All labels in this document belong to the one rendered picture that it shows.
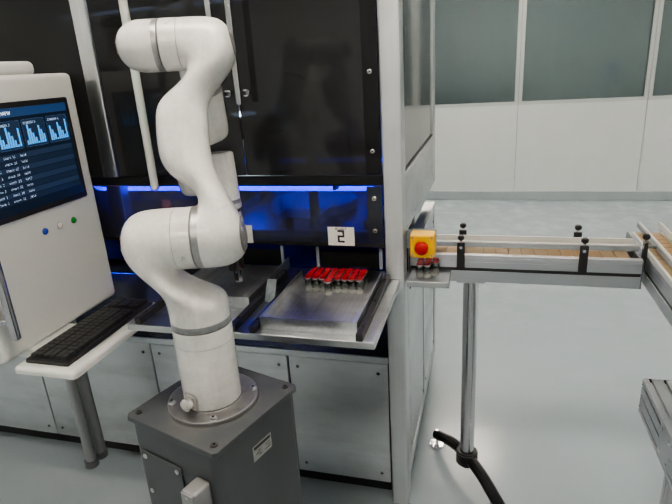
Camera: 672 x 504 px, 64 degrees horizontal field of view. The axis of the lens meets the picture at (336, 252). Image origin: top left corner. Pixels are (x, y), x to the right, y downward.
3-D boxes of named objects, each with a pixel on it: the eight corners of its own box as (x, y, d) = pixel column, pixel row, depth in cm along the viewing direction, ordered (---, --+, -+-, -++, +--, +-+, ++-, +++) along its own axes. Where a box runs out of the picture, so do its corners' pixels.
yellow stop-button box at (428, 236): (413, 249, 169) (412, 228, 167) (436, 250, 167) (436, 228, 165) (409, 258, 162) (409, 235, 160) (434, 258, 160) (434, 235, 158)
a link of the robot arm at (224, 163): (205, 205, 144) (240, 200, 145) (196, 155, 140) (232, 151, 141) (207, 199, 152) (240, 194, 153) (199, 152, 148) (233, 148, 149)
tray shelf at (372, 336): (209, 268, 193) (208, 263, 193) (403, 276, 175) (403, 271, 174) (127, 329, 150) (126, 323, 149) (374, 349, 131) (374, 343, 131)
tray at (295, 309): (302, 279, 172) (301, 269, 171) (382, 283, 165) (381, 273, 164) (260, 328, 141) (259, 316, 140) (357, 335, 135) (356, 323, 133)
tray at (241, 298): (221, 263, 191) (220, 254, 190) (290, 266, 184) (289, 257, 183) (169, 303, 160) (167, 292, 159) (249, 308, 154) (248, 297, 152)
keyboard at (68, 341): (117, 302, 183) (115, 295, 182) (153, 304, 180) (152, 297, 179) (25, 363, 147) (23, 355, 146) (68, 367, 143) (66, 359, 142)
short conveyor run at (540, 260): (408, 280, 176) (407, 235, 171) (414, 264, 190) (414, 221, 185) (642, 291, 158) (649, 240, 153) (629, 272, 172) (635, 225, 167)
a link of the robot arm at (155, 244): (227, 332, 104) (210, 213, 96) (130, 340, 103) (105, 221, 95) (234, 306, 115) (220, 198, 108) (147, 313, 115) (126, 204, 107)
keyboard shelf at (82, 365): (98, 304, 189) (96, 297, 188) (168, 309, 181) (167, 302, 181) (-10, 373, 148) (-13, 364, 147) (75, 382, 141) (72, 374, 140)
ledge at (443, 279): (412, 270, 179) (412, 265, 179) (451, 271, 176) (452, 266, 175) (406, 286, 167) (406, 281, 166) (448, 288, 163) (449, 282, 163)
